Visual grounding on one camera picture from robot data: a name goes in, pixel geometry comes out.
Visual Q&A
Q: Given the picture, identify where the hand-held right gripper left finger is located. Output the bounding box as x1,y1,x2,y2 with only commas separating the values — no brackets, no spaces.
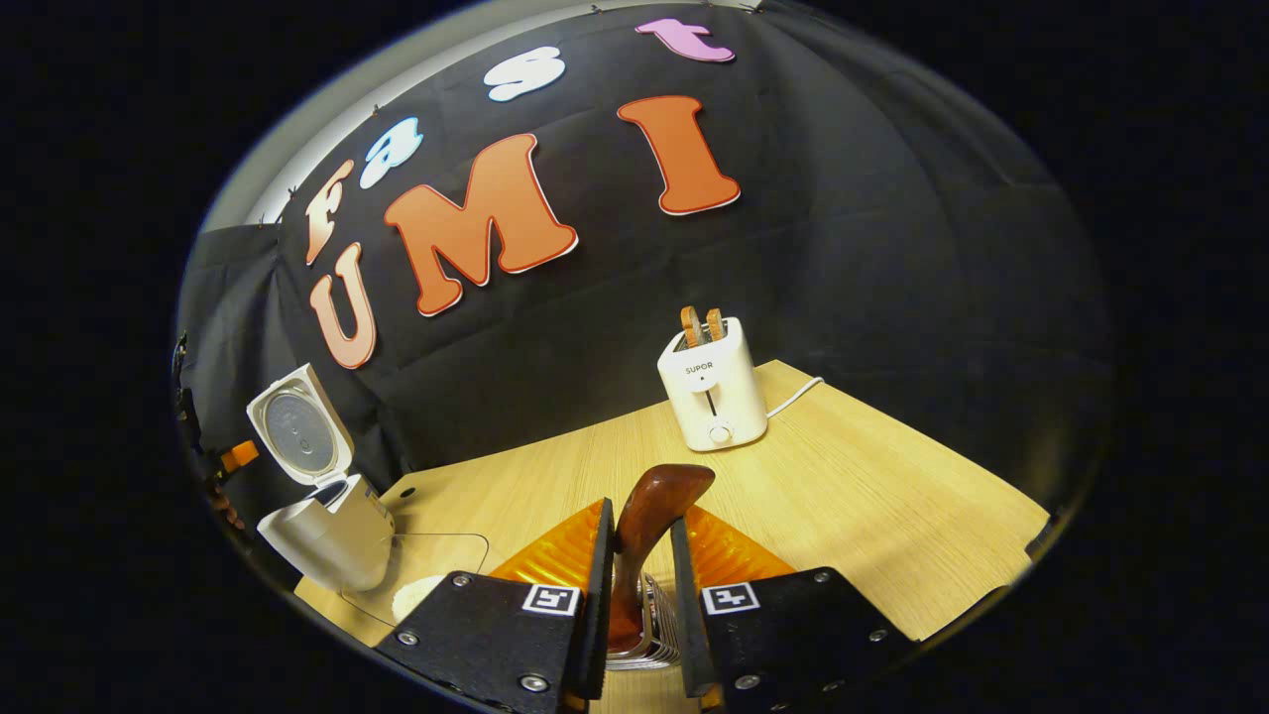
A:
375,498,616,714

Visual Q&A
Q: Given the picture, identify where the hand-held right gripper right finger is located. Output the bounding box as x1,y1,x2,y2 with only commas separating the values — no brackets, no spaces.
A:
670,506,918,714

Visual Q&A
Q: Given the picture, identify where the metal wire chopstick holder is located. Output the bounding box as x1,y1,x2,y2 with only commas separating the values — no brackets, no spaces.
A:
605,570,685,673

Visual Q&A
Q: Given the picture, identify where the brown wooden spoon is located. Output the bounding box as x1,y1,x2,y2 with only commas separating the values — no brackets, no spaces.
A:
607,464,717,655

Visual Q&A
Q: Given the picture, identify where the white rice cooker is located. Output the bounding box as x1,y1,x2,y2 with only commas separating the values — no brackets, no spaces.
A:
246,363,396,593

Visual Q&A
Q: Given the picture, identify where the clear plastic rice box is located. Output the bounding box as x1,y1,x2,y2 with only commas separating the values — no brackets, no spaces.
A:
340,533,491,628

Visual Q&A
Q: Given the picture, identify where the white toaster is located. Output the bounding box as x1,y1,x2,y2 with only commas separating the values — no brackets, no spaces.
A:
657,317,769,453

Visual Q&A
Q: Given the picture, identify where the black backdrop cloth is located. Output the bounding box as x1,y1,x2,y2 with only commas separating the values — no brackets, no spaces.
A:
176,0,1116,517

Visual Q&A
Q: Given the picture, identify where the white toaster cable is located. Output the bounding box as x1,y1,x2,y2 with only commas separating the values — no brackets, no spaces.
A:
765,377,826,419

